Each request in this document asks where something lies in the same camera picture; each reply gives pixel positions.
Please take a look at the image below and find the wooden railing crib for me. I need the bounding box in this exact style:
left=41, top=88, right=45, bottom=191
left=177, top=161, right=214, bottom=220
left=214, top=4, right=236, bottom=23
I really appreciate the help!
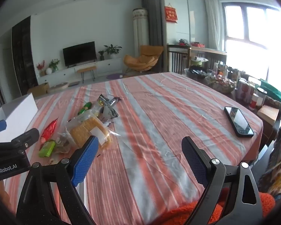
left=167, top=44, right=227, bottom=75

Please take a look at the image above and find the clear bag of brown snack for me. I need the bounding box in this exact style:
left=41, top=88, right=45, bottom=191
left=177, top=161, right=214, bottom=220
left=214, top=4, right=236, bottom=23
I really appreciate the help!
left=53, top=132, right=79, bottom=154

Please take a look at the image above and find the white jar with red label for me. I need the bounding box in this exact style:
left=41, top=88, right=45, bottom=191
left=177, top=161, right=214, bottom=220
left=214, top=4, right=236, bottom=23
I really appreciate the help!
left=249, top=93, right=259, bottom=111

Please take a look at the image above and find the large green potted plant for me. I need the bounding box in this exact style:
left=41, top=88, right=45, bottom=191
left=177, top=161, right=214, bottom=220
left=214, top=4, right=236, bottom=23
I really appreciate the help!
left=104, top=44, right=122, bottom=59

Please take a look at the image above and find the floral patterned cloth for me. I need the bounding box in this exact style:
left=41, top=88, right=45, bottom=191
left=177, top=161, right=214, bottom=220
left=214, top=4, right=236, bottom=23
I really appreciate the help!
left=259, top=114, right=281, bottom=198

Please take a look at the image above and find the green sausage stick packet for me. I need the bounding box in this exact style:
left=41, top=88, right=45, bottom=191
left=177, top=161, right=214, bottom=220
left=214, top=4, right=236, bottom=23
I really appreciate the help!
left=77, top=102, right=92, bottom=116

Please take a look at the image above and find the white box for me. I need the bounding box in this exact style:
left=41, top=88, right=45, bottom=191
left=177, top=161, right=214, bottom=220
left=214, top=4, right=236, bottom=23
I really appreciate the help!
left=0, top=93, right=39, bottom=143

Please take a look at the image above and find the white television cabinet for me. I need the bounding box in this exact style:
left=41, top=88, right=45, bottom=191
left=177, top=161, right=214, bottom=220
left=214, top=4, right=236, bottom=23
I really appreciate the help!
left=37, top=58, right=123, bottom=85

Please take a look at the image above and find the orange lounge chair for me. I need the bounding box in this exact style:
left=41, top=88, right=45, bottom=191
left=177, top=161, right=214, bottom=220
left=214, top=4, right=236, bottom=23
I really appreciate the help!
left=124, top=45, right=164, bottom=75

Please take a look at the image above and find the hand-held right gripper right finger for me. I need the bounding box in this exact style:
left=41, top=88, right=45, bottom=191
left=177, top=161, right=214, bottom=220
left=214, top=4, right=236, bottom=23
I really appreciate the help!
left=181, top=136, right=264, bottom=225

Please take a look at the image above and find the standing air conditioner with cover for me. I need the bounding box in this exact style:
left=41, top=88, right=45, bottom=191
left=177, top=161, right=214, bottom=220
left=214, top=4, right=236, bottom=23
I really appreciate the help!
left=133, top=8, right=150, bottom=59

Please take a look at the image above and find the wicker basket of snacks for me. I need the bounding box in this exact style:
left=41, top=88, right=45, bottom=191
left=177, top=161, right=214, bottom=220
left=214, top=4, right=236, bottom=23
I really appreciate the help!
left=206, top=75, right=236, bottom=93

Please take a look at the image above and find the group of bottles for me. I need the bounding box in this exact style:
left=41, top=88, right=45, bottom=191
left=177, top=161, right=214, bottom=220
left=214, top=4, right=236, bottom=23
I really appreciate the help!
left=212, top=62, right=242, bottom=80

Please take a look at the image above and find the person's orange fuzzy clothing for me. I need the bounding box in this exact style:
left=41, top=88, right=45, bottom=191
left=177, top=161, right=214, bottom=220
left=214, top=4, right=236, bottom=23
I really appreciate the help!
left=155, top=185, right=275, bottom=225

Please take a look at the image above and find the grey curtain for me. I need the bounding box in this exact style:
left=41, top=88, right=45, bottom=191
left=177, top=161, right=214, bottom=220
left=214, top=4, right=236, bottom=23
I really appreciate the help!
left=141, top=0, right=165, bottom=69

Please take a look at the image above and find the plant in white vase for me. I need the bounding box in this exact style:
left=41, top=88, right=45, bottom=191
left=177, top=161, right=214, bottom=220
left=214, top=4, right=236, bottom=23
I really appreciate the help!
left=46, top=59, right=61, bottom=74

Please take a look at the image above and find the white curtain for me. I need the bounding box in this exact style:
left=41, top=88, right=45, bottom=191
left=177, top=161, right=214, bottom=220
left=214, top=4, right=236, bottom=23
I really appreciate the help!
left=205, top=0, right=227, bottom=51

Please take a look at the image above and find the green snack packet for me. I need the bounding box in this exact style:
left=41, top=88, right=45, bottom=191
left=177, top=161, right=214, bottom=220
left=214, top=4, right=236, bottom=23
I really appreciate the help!
left=39, top=140, right=57, bottom=158

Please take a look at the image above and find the red flower arrangement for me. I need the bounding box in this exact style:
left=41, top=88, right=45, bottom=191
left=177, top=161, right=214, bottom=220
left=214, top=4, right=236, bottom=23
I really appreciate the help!
left=37, top=60, right=46, bottom=76

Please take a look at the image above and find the grey floor mat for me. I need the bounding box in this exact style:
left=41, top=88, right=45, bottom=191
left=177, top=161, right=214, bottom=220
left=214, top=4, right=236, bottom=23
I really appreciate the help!
left=49, top=82, right=69, bottom=91

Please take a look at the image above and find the person's left forearm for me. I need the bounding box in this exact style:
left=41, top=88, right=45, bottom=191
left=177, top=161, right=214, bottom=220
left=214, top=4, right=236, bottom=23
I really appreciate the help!
left=0, top=180, right=16, bottom=217

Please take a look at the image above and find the black smartphone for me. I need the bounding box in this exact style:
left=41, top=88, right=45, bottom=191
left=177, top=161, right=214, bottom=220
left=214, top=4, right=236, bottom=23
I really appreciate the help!
left=224, top=106, right=254, bottom=138

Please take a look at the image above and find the white blue floral packet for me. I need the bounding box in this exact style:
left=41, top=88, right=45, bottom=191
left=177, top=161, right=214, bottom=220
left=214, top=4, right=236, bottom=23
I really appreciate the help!
left=102, top=106, right=119, bottom=120

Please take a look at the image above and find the red patterned cans pack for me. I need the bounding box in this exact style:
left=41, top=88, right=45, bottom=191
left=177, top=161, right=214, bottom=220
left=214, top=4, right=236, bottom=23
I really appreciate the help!
left=236, top=78, right=258, bottom=104

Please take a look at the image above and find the red wall hanging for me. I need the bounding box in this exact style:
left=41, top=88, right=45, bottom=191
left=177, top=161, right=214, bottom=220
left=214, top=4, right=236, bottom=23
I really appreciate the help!
left=164, top=3, right=178, bottom=24

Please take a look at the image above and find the window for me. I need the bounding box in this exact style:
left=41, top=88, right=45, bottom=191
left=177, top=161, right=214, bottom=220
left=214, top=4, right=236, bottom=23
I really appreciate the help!
left=221, top=2, right=281, bottom=89

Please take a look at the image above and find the red snack packet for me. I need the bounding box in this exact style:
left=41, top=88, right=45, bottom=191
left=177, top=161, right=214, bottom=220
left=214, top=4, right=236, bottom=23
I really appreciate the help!
left=40, top=118, right=59, bottom=143

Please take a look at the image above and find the clear bag of yellow crackers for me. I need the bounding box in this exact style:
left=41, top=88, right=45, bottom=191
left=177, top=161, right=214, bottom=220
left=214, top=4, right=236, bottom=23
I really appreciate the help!
left=66, top=114, right=121, bottom=150

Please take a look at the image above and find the wooden stool with metal legs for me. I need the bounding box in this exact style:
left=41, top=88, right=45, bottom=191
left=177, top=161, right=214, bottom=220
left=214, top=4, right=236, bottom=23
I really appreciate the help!
left=76, top=66, right=97, bottom=83

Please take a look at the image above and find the cardboard box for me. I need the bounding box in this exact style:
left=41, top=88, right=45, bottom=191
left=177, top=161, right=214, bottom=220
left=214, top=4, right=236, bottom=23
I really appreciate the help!
left=28, top=82, right=49, bottom=97

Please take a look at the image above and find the brown flat box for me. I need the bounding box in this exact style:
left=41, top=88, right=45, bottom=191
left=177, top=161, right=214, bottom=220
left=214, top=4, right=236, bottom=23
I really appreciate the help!
left=257, top=105, right=280, bottom=123

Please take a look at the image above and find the orange grey striped tablecloth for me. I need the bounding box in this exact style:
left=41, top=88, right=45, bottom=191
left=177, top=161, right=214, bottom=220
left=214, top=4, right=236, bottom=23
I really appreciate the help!
left=3, top=72, right=264, bottom=225

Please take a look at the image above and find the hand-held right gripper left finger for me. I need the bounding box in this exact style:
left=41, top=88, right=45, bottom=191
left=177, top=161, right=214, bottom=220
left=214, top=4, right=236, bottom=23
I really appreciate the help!
left=16, top=135, right=99, bottom=225

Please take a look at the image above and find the green bag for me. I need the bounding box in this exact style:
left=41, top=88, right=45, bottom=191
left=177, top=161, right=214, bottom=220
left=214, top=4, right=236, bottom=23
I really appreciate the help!
left=260, top=78, right=281, bottom=103

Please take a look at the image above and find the black television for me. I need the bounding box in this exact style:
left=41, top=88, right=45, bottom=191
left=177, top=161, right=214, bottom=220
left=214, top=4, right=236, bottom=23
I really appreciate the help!
left=63, top=41, right=96, bottom=67

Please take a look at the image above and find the black tray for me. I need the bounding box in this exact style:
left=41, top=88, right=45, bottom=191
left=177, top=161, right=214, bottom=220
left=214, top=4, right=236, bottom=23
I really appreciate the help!
left=185, top=66, right=208, bottom=79

